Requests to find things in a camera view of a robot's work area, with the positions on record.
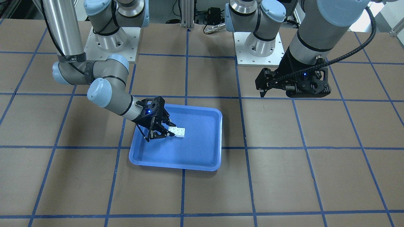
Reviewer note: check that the white block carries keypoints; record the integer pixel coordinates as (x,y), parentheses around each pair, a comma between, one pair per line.
(180,132)
(173,130)

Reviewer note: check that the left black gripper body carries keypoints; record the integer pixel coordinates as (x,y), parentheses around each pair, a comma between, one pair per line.
(287,67)

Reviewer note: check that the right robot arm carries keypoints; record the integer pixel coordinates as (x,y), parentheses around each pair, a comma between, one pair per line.
(107,77)

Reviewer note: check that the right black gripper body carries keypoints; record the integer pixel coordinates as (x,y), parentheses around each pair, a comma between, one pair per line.
(145,121)

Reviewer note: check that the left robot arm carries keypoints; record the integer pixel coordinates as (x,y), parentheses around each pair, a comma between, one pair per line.
(303,70)

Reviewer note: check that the blue plastic tray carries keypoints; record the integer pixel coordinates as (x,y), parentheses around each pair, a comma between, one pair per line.
(199,149)

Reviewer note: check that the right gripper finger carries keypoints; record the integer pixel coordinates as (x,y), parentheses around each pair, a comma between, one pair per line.
(166,119)
(158,133)

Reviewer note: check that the silver metal cylinder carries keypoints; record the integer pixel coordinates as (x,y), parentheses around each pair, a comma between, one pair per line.
(214,29)

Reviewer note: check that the aluminium frame post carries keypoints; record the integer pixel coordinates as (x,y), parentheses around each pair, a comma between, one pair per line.
(187,12)

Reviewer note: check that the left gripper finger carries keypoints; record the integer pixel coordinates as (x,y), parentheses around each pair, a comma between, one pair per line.
(263,79)

